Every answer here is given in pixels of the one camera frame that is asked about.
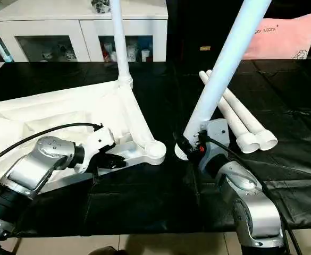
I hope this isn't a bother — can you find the white plastic table top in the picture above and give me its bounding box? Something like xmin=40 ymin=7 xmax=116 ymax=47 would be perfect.
xmin=0 ymin=76 xmax=167 ymax=195

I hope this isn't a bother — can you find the white plastic table leg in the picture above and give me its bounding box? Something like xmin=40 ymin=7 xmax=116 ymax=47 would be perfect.
xmin=206 ymin=69 xmax=279 ymax=151
xmin=110 ymin=0 xmax=135 ymax=89
xmin=174 ymin=0 xmax=273 ymax=161
xmin=198 ymin=71 xmax=262 ymax=154

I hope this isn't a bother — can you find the black work mat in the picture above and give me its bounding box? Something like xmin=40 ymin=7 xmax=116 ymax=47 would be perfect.
xmin=0 ymin=58 xmax=311 ymax=235

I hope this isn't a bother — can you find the dark robot foot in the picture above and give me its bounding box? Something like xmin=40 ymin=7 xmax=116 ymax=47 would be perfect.
xmin=88 ymin=246 xmax=120 ymax=255

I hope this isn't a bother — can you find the black furniture with yellow label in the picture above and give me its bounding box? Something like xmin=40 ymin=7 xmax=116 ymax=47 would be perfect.
xmin=166 ymin=0 xmax=311 ymax=62

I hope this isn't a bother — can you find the white cabinet with glass doors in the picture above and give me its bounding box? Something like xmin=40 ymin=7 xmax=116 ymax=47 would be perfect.
xmin=0 ymin=0 xmax=169 ymax=63

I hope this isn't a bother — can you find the pink pillow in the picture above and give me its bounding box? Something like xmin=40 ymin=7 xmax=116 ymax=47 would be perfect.
xmin=242 ymin=13 xmax=311 ymax=60

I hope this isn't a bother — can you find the dark ornament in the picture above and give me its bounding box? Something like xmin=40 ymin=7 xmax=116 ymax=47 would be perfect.
xmin=90 ymin=0 xmax=113 ymax=14

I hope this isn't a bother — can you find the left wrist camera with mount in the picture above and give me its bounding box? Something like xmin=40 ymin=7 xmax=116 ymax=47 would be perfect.
xmin=78 ymin=126 xmax=116 ymax=174

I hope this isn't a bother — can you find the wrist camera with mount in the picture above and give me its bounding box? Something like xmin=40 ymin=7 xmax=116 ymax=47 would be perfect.
xmin=78 ymin=126 xmax=116 ymax=174
xmin=200 ymin=118 xmax=231 ymax=161

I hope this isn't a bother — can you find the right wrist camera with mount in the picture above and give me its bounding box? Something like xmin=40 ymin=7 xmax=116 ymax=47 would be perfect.
xmin=200 ymin=118 xmax=231 ymax=161

